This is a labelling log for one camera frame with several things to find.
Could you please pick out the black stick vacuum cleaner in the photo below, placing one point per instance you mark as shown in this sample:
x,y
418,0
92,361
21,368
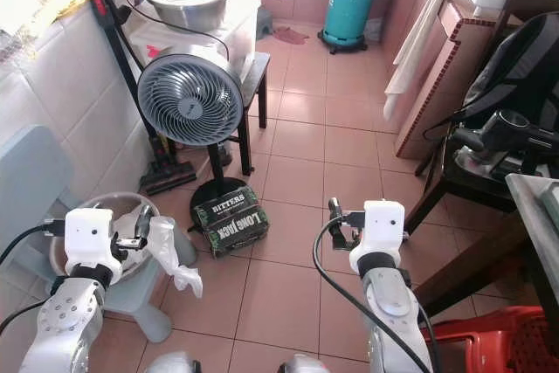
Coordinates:
x,y
131,102

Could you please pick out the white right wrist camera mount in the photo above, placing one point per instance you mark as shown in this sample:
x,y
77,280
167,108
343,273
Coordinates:
x,y
383,229

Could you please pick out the silver right robot leg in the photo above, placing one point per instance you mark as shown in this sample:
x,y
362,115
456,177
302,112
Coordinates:
x,y
304,364

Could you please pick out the white plastic bag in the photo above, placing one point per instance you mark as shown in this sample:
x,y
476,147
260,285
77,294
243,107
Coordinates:
x,y
183,272

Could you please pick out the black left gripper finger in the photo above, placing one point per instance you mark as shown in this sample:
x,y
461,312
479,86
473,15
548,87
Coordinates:
x,y
147,229
139,229

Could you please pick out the white plastic storage box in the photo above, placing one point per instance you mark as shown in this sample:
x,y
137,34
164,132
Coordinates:
x,y
240,32

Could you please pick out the black side table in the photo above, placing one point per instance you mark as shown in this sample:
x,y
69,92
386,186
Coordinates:
x,y
463,185

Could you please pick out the silver robot leg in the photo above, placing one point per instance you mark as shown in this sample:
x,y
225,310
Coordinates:
x,y
304,364
170,364

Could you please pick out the grey standing fan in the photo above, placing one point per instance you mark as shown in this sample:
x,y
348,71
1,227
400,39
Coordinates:
x,y
190,100

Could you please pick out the black backpack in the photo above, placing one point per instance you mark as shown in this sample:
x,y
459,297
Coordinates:
x,y
511,67

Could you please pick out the black printed carton box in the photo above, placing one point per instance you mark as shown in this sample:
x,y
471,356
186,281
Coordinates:
x,y
231,223

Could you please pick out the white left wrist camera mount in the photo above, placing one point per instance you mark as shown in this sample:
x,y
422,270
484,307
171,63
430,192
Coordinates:
x,y
89,238

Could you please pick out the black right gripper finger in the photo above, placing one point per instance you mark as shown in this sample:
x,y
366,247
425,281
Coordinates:
x,y
332,210
339,213

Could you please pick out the white hanging cloth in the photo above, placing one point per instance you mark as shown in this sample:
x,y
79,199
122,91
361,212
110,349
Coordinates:
x,y
415,50

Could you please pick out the teal gas cylinder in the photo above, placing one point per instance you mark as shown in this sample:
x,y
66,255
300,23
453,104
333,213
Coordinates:
x,y
348,6

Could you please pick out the black hair dryer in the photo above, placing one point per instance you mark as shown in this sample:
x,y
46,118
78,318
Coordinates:
x,y
498,131

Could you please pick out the silver left robot leg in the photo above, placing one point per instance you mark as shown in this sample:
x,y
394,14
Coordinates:
x,y
170,364

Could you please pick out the wooden dining table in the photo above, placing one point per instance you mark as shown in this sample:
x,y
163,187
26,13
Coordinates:
x,y
533,251

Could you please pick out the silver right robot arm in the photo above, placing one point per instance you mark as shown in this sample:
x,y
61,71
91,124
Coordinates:
x,y
389,303

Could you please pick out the dark red floor rag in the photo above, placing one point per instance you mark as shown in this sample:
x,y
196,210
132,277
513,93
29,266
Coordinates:
x,y
290,36

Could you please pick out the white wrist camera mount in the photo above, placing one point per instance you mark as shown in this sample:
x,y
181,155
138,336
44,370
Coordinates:
x,y
89,238
383,229

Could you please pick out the pale blue plastic chair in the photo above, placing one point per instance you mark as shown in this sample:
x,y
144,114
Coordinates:
x,y
22,189

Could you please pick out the brown wooden cabinet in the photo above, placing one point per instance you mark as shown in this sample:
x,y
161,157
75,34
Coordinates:
x,y
437,85

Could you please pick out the red plastic basket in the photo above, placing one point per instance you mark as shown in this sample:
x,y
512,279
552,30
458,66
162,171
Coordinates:
x,y
498,342

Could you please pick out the grey rubbish bin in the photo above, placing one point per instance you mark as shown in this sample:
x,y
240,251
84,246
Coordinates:
x,y
140,312

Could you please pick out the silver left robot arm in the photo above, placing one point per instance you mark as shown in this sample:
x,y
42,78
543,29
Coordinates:
x,y
68,325

